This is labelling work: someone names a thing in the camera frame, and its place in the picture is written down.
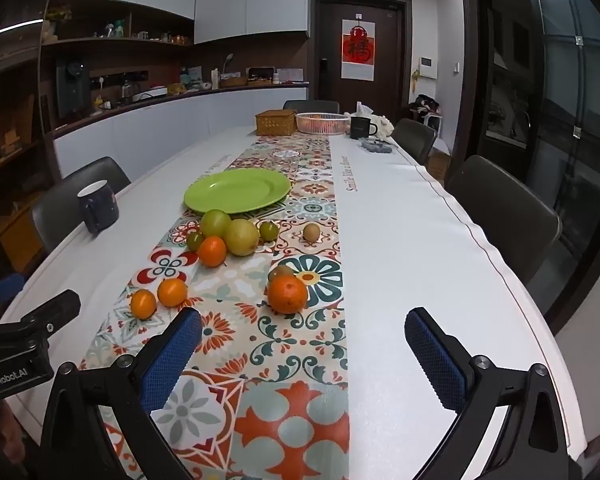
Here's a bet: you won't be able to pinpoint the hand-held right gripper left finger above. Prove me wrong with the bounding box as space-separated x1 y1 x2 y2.
39 307 204 480

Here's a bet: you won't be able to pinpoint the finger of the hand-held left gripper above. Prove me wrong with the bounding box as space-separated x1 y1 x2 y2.
0 289 82 342

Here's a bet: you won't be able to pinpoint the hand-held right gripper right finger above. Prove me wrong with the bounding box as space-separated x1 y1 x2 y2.
404 306 572 480

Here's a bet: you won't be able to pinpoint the orange mandarin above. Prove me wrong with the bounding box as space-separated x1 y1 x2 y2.
130 289 158 320
157 278 189 308
197 235 228 268

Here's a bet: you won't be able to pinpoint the large yellow pear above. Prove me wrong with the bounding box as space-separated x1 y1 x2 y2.
224 218 260 257

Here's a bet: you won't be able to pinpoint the green plate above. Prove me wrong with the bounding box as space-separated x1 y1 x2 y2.
183 168 292 214

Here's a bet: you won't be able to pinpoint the dark blue mug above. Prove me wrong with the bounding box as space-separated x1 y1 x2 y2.
77 180 120 235

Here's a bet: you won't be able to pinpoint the patterned table runner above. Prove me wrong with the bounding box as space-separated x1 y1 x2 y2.
80 132 351 480

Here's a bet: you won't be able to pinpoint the grey chair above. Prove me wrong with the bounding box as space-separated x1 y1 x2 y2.
392 118 438 166
447 155 563 286
283 100 340 115
32 156 131 256

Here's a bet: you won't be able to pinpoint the large orange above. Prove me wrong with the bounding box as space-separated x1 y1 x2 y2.
267 276 309 315

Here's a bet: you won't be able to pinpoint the green apple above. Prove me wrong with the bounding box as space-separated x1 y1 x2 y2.
200 209 232 238

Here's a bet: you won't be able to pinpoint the wooden side rack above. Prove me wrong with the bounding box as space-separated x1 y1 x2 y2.
0 55 56 271

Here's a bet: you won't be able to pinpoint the white lower cabinets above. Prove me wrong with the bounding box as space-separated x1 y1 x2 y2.
52 85 311 181

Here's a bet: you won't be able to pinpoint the white cabinets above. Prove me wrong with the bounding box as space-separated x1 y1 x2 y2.
50 0 311 45
52 85 311 181

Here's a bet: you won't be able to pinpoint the black mug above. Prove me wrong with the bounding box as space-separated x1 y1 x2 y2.
349 116 379 140

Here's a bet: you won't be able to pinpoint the white appliance with red knob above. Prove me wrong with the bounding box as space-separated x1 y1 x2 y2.
132 85 168 102

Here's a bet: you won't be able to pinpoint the dark bag on stool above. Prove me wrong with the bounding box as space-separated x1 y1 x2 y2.
407 94 443 133

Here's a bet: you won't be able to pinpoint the white plastic basket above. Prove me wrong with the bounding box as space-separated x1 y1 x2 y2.
295 112 351 136

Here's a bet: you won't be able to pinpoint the woven wicker box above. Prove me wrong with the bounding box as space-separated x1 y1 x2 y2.
255 109 297 137

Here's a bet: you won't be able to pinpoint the dark brown door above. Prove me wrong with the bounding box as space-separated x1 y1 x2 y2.
310 0 413 111

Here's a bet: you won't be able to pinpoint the glass sliding door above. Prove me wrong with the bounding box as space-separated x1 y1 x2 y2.
462 0 600 321

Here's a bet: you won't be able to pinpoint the white upper cabinets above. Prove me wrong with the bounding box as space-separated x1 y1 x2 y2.
50 0 311 45

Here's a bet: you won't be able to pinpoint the black wall appliance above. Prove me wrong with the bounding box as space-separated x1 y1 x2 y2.
56 57 91 118

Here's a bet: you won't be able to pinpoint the wooden wall shelf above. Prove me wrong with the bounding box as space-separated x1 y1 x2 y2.
39 0 196 131

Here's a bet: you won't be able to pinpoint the red wall poster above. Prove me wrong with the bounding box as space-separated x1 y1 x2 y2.
341 18 377 80

